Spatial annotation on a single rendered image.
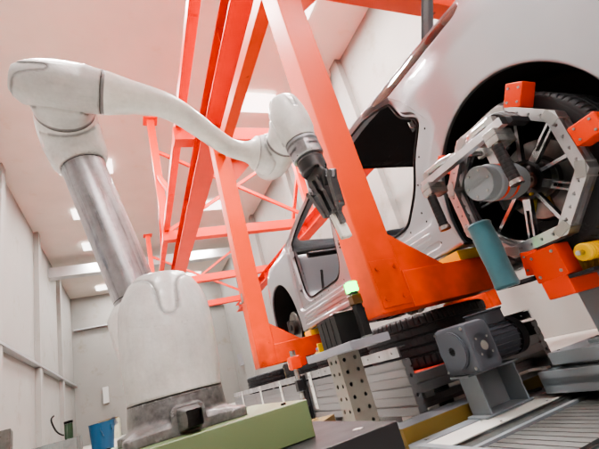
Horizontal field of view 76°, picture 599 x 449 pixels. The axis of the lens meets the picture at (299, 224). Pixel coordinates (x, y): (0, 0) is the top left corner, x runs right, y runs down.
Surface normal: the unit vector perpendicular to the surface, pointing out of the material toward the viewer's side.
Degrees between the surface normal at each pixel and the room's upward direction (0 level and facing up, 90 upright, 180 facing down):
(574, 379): 90
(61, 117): 168
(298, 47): 90
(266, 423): 90
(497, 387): 90
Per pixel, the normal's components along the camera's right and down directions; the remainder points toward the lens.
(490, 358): 0.34, -0.43
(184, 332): 0.54, -0.46
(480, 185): -0.90, 0.10
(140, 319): -0.24, -0.40
